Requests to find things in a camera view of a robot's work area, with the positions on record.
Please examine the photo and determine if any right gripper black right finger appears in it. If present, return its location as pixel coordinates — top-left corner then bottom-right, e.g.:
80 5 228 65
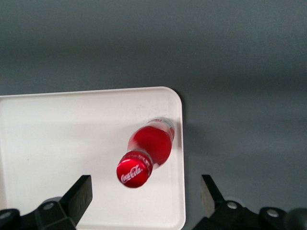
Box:
193 174 260 230

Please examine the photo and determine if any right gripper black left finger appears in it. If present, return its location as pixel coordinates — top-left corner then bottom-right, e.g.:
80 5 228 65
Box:
34 174 94 230

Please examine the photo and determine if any cream rectangular tray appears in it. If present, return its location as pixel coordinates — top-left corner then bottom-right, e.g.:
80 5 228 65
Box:
0 86 187 230

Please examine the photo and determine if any red coke bottle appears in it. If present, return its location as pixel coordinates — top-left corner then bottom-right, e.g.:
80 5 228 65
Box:
116 116 175 189

